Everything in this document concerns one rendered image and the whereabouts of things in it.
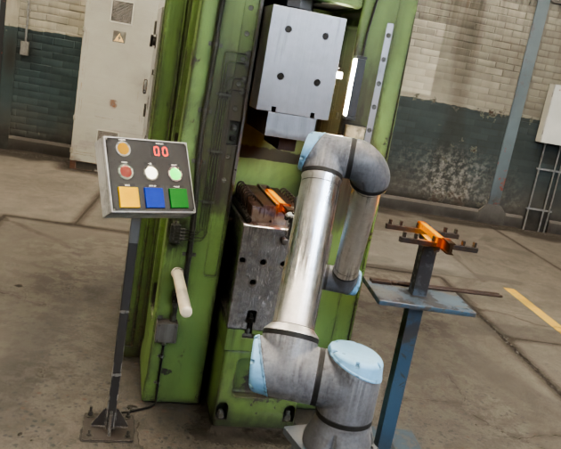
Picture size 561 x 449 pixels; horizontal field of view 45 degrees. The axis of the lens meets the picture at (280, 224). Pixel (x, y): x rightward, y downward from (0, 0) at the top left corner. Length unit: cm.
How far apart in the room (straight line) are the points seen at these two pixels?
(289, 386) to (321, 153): 63
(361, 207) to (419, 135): 706
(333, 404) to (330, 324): 142
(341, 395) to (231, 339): 118
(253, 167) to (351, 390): 169
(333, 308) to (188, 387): 75
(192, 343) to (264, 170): 87
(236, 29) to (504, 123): 694
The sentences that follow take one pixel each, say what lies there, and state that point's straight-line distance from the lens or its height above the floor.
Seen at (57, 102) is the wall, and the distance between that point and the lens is 883.
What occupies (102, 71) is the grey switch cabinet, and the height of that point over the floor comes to 116.
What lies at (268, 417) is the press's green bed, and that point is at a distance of 305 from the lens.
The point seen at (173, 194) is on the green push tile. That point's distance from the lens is 251.
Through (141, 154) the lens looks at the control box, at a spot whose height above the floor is 115.
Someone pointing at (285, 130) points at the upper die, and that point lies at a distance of 270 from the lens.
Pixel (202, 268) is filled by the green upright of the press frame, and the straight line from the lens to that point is 292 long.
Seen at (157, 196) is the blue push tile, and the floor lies 101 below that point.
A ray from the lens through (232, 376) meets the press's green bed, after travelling 293.
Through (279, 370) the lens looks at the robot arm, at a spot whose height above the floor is 81.
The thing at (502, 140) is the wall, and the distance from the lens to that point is 943.
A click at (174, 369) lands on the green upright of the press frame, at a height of 17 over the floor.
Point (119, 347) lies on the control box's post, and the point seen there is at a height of 37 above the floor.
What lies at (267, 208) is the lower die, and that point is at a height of 98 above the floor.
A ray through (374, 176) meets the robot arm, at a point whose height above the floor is 129.
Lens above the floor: 153
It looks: 13 degrees down
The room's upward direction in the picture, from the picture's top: 10 degrees clockwise
